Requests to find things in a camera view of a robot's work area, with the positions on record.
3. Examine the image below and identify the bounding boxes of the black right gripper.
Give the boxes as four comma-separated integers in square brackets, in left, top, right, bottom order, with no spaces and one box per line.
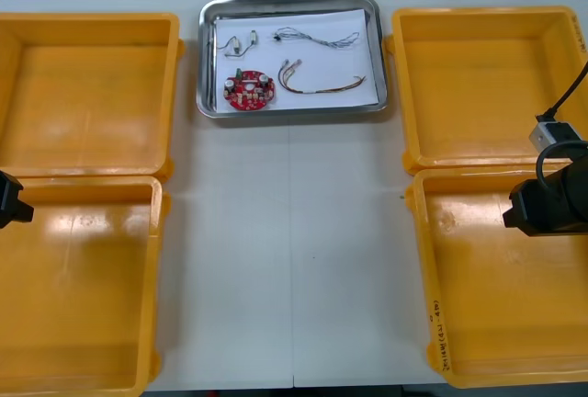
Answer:
[502,176,560,238]

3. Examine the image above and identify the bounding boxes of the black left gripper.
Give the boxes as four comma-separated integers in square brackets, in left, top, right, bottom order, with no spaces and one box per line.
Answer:
[0,170,36,232]

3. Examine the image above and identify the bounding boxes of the steel tray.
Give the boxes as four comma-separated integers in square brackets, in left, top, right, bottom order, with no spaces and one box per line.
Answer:
[196,0,391,119]

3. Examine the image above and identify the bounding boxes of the red yellow black wire harness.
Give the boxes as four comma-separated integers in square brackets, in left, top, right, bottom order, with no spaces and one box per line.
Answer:
[277,58,368,96]

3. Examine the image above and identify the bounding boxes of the round red circuit board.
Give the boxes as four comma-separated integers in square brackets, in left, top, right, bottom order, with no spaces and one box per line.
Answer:
[222,68,278,114]

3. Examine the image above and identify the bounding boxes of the blue-white twisted wire harness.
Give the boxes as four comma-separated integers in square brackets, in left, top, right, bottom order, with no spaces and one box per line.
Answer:
[270,26,361,51]

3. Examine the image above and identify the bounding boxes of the yellow-orange plastic bin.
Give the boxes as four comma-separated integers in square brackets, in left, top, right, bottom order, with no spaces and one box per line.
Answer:
[385,5,588,176]
[0,176,173,393]
[402,167,588,391]
[0,11,187,183]

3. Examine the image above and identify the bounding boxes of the white paper sheet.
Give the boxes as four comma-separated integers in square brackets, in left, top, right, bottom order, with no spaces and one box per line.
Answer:
[212,8,386,115]

